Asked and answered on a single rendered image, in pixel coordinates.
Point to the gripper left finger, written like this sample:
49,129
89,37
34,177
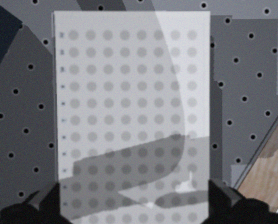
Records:
41,207

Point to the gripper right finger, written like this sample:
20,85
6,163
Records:
226,205

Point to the grey perforated base plate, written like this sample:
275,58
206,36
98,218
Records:
243,87

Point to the grey pcr plate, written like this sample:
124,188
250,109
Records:
133,116

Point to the white benchtop thermal cycler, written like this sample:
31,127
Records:
9,26

